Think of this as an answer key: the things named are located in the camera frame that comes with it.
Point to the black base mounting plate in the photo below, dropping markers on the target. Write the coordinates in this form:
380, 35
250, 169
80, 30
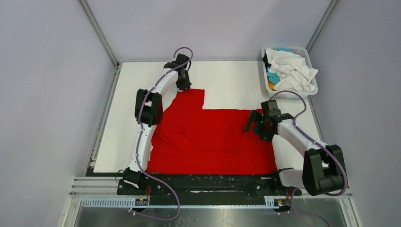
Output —
208, 190

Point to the black garment in basket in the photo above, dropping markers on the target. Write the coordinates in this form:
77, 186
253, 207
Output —
266, 62

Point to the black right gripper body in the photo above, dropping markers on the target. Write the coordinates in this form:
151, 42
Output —
260, 128

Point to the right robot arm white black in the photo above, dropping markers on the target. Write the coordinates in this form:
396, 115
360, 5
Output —
323, 169

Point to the red t shirt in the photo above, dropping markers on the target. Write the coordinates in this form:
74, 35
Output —
194, 140

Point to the white t shirt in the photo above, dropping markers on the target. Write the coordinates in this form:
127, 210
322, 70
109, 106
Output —
293, 71

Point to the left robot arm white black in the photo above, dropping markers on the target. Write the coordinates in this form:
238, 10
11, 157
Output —
148, 114

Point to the orange garment in basket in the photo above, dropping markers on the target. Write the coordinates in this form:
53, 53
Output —
271, 86

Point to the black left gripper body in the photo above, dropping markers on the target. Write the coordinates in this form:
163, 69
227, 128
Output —
184, 82

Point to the teal garment in basket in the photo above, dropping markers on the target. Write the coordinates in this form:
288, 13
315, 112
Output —
273, 77

